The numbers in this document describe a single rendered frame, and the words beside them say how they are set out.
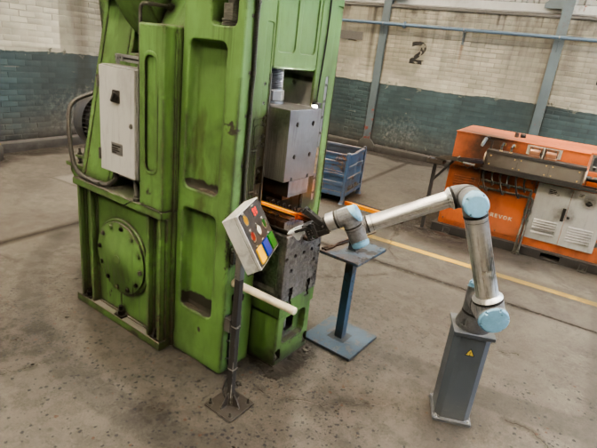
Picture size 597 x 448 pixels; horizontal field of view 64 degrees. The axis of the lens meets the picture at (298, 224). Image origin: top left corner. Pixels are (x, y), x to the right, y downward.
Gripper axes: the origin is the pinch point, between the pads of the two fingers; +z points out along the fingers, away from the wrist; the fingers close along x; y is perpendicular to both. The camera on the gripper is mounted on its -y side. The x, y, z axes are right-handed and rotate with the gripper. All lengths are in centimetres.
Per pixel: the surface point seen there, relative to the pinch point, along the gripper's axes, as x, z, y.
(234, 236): -26.9, 15.5, -13.4
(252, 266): -26.9, 14.0, 2.9
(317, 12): 70, -45, -98
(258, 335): 37, 60, 68
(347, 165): 410, 27, 44
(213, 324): 16, 74, 43
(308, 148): 50, -15, -31
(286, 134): 31, -10, -44
